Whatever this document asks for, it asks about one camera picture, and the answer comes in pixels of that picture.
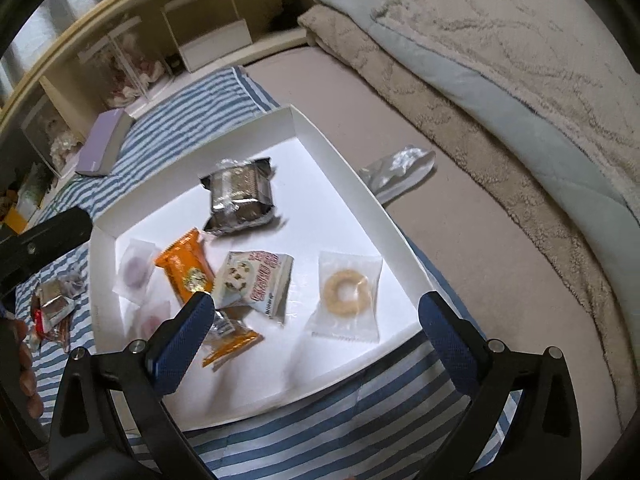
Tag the doll in clear case left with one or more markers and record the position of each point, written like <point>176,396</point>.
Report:
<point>56,143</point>

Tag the orange snack packet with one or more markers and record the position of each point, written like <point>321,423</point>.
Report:
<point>188,272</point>

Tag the grey curtain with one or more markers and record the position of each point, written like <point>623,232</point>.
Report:
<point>40,31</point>

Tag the pink donut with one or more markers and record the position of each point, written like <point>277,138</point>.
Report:
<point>149,317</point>

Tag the clear pack brown cake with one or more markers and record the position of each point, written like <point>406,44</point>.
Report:
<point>56,302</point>

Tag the yellow box on shelf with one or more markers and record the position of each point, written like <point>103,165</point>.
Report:
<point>14,221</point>

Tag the wooden headboard shelf unit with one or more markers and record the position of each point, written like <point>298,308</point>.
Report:
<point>72,60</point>

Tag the dark foil biscuit pack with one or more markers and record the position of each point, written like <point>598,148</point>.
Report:
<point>240,195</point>

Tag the white red patterned snack packet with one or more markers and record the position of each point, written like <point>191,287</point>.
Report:
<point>256,280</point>

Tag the doll in clear case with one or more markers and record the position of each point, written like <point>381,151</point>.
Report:
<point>56,143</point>
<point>126,68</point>

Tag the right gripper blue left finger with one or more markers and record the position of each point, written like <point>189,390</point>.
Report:
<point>87,438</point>

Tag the blue white striped bedsheet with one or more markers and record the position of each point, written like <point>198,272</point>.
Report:
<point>383,423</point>

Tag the silver foil wrapper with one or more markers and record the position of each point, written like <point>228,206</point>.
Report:
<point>396,174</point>

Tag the purple donut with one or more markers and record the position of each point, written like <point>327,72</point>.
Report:
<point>135,270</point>

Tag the small white box in shelf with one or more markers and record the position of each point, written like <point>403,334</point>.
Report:
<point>215,44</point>

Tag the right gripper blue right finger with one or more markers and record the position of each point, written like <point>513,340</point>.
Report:
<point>543,440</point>

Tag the beige fleece blanket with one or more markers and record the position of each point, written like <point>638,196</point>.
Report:
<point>581,291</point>

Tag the light blue quilt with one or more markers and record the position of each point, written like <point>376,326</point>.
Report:
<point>548,80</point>

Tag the white shallow box tray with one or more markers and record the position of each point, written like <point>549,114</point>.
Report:
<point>322,206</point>

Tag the doll in clear case right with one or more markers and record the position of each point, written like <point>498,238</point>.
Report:
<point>126,68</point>

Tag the beige donut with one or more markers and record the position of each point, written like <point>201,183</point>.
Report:
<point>348,290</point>

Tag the person's hand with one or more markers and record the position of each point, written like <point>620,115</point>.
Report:
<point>28,381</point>

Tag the purple book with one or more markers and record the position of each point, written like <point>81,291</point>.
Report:
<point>101,149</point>

